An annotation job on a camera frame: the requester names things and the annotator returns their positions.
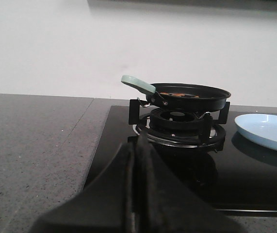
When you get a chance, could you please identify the light blue plate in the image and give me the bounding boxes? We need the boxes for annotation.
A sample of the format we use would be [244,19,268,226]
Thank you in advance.
[234,114,277,151]

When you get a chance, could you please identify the black glass cooktop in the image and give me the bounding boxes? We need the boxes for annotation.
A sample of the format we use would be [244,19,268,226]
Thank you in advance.
[82,105,277,216]

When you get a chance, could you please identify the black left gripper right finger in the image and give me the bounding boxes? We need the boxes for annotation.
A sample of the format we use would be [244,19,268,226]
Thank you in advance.
[135,133,238,233]

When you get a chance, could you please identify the black frying pan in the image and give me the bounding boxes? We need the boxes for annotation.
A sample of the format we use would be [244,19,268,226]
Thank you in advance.
[121,75,231,112]

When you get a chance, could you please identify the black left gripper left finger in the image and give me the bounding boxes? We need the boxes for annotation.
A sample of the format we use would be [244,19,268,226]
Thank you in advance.
[30,143,134,233]

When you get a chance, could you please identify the brown meat pieces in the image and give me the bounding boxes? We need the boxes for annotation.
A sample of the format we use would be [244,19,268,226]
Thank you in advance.
[160,92,199,98]

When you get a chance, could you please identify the black burner under pan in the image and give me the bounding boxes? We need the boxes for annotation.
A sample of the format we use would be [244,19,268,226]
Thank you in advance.
[129,99,230,152]

